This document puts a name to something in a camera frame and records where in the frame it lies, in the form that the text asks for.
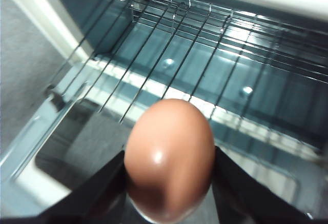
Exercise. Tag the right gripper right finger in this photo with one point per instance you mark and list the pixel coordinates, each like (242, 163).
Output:
(246, 203)

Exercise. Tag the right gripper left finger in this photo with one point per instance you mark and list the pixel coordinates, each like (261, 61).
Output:
(84, 204)

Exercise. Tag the brown egg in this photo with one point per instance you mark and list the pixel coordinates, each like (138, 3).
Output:
(170, 162)

